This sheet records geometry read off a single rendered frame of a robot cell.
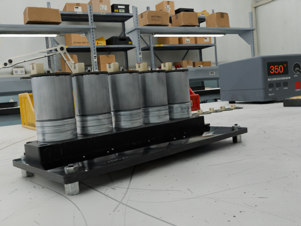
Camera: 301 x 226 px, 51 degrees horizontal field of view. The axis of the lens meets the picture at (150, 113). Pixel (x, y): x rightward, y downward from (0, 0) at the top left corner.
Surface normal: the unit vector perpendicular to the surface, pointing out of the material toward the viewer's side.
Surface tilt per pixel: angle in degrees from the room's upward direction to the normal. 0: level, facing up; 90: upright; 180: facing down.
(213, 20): 90
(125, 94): 90
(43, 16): 89
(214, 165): 0
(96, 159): 0
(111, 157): 0
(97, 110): 90
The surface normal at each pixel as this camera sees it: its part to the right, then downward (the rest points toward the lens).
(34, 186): -0.08, -0.99
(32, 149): -0.73, 0.11
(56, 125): 0.25, 0.05
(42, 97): -0.26, 0.09
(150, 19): 0.49, 0.02
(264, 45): -0.89, 0.11
